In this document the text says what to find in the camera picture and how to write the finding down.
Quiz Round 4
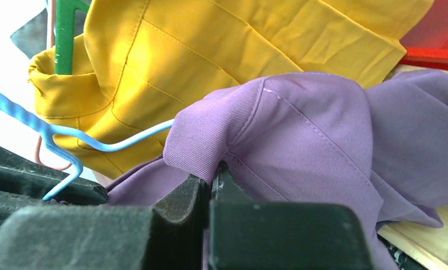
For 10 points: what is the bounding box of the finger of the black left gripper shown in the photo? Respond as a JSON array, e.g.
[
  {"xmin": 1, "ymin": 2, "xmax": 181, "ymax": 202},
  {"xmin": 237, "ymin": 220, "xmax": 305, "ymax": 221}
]
[{"xmin": 0, "ymin": 146, "xmax": 108, "ymax": 226}]

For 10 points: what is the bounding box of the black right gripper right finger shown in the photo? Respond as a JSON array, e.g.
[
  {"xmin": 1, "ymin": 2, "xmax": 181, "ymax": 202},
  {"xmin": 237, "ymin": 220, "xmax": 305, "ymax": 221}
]
[{"xmin": 208, "ymin": 161, "xmax": 374, "ymax": 269}]

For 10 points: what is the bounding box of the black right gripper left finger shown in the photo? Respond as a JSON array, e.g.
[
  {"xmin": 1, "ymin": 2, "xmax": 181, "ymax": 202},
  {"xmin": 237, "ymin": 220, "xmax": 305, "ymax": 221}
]
[{"xmin": 0, "ymin": 176, "xmax": 208, "ymax": 269}]

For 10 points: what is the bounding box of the light blue wire hanger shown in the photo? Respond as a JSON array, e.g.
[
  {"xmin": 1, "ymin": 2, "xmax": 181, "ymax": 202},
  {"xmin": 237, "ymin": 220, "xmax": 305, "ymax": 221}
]
[{"xmin": 0, "ymin": 84, "xmax": 176, "ymax": 202}]

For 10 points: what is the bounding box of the purple skirt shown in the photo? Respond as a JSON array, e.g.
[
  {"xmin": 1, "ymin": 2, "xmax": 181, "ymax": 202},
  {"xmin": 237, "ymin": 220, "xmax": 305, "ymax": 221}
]
[{"xmin": 107, "ymin": 70, "xmax": 448, "ymax": 269}]

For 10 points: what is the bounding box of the yellow pleated skirt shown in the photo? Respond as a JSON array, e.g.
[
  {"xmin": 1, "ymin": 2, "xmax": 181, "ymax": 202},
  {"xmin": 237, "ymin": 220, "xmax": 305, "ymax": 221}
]
[{"xmin": 28, "ymin": 0, "xmax": 436, "ymax": 181}]

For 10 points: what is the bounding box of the green plastic hanger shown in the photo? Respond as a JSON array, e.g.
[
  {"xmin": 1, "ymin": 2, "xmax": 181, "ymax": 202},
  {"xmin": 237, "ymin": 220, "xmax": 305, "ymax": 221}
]
[{"xmin": 55, "ymin": 0, "xmax": 90, "ymax": 75}]

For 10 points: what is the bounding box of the grey garment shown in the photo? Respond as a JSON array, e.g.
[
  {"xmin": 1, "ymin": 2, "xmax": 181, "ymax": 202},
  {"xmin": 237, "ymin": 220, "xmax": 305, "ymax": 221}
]
[{"xmin": 10, "ymin": 8, "xmax": 48, "ymax": 59}]

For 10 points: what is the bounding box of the wooden clothes rack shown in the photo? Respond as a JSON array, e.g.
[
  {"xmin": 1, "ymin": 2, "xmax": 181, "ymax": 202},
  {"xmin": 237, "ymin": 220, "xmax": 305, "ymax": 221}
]
[{"xmin": 370, "ymin": 65, "xmax": 448, "ymax": 269}]

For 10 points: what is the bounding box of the red plastic bin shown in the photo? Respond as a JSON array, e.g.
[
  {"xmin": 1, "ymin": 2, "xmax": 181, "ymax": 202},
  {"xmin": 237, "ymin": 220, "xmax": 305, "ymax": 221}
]
[{"xmin": 400, "ymin": 0, "xmax": 448, "ymax": 70}]

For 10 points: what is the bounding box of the pink wire hanger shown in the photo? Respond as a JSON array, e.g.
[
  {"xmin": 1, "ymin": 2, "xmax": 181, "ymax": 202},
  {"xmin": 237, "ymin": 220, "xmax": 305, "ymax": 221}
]
[{"xmin": 34, "ymin": 0, "xmax": 73, "ymax": 172}]

